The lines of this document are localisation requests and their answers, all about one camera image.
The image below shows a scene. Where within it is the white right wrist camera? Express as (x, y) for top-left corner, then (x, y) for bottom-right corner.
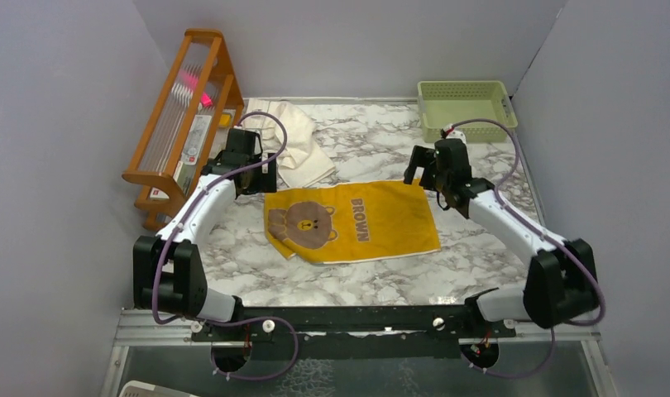
(441, 128), (467, 144)

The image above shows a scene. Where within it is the yellow brown bear towel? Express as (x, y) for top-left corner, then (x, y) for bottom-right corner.
(264, 180), (441, 265)

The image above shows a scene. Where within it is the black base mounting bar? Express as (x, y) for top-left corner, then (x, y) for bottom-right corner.
(191, 304), (516, 361)

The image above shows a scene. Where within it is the green perforated plastic basket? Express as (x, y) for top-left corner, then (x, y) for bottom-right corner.
(417, 80), (518, 143)

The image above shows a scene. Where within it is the cream white towel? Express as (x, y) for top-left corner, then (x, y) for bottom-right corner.
(242, 98), (335, 188)

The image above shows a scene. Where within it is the wooden rack with rods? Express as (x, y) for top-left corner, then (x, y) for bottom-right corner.
(122, 28), (245, 231)

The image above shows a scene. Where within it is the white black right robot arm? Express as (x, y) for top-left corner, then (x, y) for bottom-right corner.
(404, 138), (604, 337)

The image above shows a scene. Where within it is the white tray corner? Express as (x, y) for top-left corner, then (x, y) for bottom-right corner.
(118, 380), (197, 397)

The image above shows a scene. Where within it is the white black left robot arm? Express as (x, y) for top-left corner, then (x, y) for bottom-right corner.
(132, 128), (276, 340)

